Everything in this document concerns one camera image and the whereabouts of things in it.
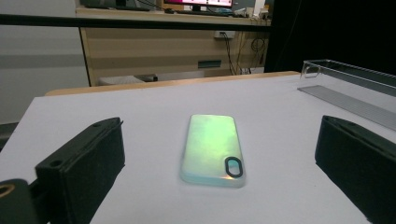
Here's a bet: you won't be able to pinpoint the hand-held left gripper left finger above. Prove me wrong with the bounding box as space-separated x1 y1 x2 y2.
35 117 126 224

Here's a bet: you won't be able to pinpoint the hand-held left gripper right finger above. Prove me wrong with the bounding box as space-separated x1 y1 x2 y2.
315 115 396 224

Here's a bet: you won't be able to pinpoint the iridescent phone case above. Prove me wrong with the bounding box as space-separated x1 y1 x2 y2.
179 114 247 189

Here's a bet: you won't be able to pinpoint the clear plastic box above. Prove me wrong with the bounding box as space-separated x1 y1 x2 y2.
297 59 396 132

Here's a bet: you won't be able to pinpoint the white table mat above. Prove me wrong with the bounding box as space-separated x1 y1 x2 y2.
0 74 396 224

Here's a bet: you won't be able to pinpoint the white cabinet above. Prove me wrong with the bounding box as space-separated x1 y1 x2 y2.
0 0 92 125

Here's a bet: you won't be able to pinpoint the light wooden desk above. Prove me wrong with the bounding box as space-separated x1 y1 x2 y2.
75 7 272 87

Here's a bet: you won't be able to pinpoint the black curtain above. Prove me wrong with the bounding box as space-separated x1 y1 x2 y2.
264 0 396 77

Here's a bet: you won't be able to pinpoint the grey desk label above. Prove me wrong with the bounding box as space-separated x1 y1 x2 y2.
198 60 222 69

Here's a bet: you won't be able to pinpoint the white power outlet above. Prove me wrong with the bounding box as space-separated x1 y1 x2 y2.
214 30 236 39

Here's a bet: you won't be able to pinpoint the computer monitor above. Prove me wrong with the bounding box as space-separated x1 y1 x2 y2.
163 0 233 9

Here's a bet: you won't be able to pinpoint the black horizontal frame bar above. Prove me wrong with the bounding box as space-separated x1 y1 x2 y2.
0 13 272 33

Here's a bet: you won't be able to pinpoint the black hanging cables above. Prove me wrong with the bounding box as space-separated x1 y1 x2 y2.
221 32 266 76

